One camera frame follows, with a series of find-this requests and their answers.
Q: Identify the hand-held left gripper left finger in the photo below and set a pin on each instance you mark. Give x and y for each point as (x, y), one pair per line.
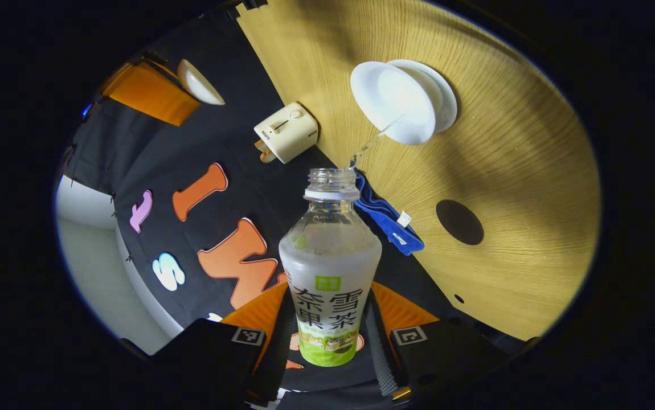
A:
(273, 364)

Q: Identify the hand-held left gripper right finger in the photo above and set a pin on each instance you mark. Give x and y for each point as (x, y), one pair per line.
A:
(381, 364)

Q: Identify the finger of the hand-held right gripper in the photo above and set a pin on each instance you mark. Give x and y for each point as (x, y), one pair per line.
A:
(151, 94)

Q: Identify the clear water bottle green label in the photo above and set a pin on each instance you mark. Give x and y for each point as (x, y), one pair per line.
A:
(330, 267)

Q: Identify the dark round coaster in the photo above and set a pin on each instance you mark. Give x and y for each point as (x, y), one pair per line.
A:
(459, 222)

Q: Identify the white teacup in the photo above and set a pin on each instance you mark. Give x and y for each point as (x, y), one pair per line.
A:
(396, 102)

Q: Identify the toast slice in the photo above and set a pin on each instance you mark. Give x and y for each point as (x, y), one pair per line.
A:
(268, 157)
(260, 146)

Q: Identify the black backdrop cloth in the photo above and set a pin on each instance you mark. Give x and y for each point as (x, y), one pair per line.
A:
(236, 188)

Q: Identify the white toaster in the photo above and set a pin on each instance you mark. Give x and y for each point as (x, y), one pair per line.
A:
(290, 134)

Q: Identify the blue towel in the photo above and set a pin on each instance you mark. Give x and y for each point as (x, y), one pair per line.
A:
(387, 219)

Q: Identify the white saucer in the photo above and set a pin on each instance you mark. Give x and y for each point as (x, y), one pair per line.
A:
(447, 102)

